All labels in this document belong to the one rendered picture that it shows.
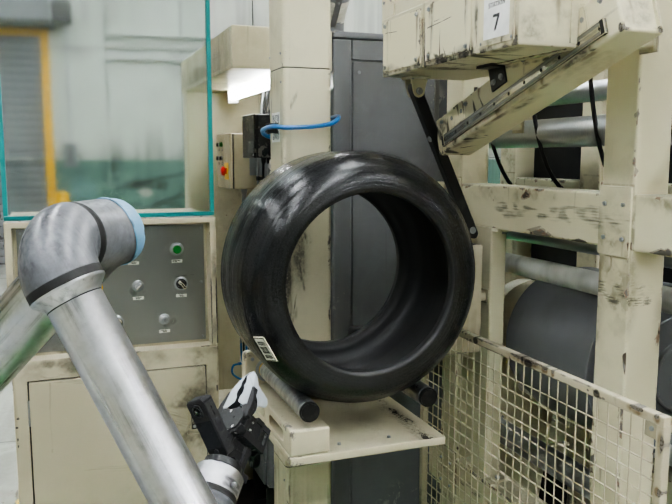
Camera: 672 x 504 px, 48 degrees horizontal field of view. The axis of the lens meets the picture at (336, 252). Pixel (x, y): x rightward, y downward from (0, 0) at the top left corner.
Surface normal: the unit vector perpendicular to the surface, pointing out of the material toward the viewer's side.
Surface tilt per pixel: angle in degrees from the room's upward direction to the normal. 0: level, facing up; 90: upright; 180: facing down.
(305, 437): 90
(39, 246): 54
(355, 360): 37
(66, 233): 44
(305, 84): 90
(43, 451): 90
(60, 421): 90
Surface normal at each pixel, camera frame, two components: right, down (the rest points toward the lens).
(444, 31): -0.94, 0.04
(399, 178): 0.39, -0.07
